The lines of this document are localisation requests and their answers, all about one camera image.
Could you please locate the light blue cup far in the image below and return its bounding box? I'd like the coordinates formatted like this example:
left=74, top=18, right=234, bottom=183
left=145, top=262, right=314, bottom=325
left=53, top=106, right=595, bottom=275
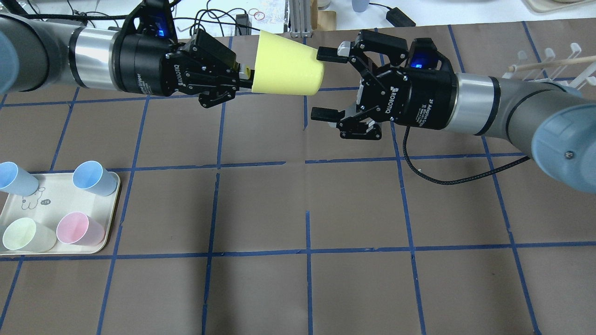
left=72, top=161, right=118, bottom=196

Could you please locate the pale green cup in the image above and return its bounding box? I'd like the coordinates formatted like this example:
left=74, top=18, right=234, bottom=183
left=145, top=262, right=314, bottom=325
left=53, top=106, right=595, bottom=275
left=2, top=218, right=57, bottom=253

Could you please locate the black power adapter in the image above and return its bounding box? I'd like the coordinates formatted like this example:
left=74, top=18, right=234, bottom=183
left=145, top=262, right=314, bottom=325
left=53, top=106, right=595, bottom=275
left=386, top=7, right=417, bottom=27

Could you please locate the pink cup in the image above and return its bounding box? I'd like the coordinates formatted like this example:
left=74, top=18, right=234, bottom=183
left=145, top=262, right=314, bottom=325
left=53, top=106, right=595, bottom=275
left=56, top=212, right=106, bottom=247

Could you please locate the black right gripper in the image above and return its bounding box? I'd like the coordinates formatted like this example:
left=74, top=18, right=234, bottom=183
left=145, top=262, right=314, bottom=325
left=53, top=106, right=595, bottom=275
left=311, top=30, right=457, bottom=140

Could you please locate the cream serving tray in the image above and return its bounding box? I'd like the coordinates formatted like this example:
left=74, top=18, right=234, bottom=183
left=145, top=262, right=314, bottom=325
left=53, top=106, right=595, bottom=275
left=0, top=172, right=121, bottom=256

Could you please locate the light blue cup near corner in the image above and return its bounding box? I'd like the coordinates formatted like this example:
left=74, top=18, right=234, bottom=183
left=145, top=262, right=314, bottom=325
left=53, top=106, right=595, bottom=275
left=0, top=161, right=39, bottom=196

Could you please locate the yellow plastic cup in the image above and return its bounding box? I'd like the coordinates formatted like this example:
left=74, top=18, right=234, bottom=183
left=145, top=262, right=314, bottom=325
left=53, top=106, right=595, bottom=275
left=251, top=30, right=325, bottom=96

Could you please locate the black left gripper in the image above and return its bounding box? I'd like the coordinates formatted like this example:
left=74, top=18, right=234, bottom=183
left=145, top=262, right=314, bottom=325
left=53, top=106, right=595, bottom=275
left=114, top=29, right=254, bottom=108

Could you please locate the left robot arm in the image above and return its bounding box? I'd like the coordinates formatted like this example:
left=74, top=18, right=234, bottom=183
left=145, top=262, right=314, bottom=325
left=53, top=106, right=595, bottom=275
left=1, top=0, right=255, bottom=108

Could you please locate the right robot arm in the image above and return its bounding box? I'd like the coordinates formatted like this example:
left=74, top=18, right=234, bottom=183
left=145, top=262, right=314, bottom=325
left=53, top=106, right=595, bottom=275
left=311, top=30, right=596, bottom=194

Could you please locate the aluminium frame post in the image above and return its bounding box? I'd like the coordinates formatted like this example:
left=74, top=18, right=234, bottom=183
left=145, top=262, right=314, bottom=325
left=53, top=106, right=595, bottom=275
left=288, top=0, right=312, bottom=38

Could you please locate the white wire cup rack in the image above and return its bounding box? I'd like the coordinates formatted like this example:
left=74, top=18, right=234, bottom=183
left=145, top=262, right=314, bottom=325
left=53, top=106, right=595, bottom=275
left=502, top=42, right=596, bottom=90

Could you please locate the black braided cable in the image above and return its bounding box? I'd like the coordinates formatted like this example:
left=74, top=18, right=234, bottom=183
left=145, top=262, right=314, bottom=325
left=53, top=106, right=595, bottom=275
left=403, top=125, right=531, bottom=186

